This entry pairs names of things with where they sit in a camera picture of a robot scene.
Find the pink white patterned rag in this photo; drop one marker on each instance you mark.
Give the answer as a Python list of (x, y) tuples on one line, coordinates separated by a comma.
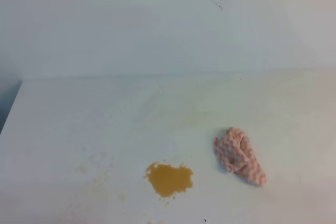
[(235, 153)]

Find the brown coffee stain puddle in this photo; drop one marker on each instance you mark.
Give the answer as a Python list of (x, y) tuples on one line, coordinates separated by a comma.
[(168, 180)]

